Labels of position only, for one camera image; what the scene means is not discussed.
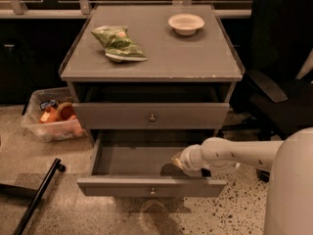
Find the green chip bag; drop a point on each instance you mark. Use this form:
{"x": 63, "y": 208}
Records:
{"x": 118, "y": 46}

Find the black office chair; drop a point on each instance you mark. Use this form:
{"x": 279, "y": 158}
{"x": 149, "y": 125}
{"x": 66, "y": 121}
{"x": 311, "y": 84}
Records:
{"x": 275, "y": 45}

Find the white paper bowl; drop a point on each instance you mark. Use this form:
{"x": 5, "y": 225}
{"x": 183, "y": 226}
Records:
{"x": 186, "y": 24}

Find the grey drawer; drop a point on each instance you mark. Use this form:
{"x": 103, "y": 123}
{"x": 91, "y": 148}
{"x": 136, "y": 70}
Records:
{"x": 151, "y": 115}
{"x": 138, "y": 163}

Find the orange cup in bin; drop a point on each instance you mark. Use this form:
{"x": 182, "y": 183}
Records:
{"x": 65, "y": 111}

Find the grey top drawer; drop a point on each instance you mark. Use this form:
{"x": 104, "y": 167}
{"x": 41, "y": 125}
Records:
{"x": 151, "y": 115}

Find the clear plastic storage bin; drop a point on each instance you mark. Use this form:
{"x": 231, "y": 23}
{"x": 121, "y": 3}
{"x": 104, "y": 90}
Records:
{"x": 41, "y": 118}

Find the black metal stand leg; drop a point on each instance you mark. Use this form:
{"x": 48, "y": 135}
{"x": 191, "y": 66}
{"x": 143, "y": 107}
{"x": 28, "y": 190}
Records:
{"x": 35, "y": 195}

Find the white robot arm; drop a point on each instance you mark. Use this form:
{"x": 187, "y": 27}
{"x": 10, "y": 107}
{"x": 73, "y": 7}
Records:
{"x": 289, "y": 205}

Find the metal window railing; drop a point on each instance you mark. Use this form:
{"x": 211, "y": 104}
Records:
{"x": 81, "y": 0}

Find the grey drawer cabinet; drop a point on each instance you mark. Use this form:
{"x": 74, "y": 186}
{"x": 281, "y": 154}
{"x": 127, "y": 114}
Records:
{"x": 199, "y": 68}

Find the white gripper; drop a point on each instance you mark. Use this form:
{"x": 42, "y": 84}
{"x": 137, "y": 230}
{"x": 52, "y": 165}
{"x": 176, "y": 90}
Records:
{"x": 187, "y": 161}

